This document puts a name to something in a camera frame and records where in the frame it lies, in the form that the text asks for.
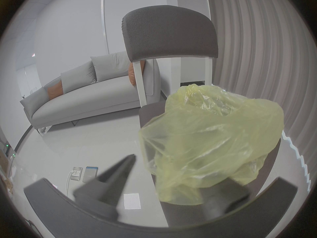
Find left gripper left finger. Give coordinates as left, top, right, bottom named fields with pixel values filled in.
left=73, top=154, right=136, bottom=220

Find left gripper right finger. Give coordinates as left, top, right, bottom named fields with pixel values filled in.
left=200, top=178, right=250, bottom=220

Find yellow plastic bag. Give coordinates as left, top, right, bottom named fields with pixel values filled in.
left=139, top=84, right=285, bottom=205

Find light grey sofa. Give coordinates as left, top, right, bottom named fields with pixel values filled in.
left=20, top=51, right=161, bottom=133

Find orange cushion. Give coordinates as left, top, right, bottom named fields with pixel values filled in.
left=128, top=60, right=145, bottom=86
left=48, top=79, right=64, bottom=100

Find grey cushion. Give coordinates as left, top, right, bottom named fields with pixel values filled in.
left=90, top=51, right=132, bottom=82
left=20, top=86, right=50, bottom=116
left=61, top=61, right=97, bottom=94

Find pale grey curtain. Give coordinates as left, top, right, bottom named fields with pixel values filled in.
left=206, top=0, right=317, bottom=203

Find grey padded white chair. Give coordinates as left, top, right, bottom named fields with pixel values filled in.
left=121, top=5, right=282, bottom=229

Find white cable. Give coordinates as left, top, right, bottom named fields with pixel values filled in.
left=65, top=171, right=75, bottom=198

